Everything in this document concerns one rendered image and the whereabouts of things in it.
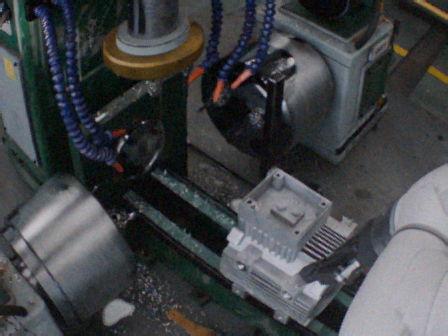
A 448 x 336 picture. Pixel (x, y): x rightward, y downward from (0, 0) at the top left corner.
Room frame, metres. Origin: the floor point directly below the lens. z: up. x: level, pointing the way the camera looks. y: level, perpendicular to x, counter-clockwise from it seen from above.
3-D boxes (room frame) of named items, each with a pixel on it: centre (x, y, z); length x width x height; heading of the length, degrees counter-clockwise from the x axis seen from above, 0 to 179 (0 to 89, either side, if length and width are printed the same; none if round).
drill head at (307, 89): (1.04, -0.11, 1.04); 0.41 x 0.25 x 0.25; 140
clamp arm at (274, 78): (0.80, -0.09, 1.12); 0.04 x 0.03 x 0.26; 50
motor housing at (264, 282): (0.59, -0.13, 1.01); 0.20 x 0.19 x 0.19; 51
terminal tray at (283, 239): (0.61, -0.10, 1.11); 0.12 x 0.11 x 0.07; 51
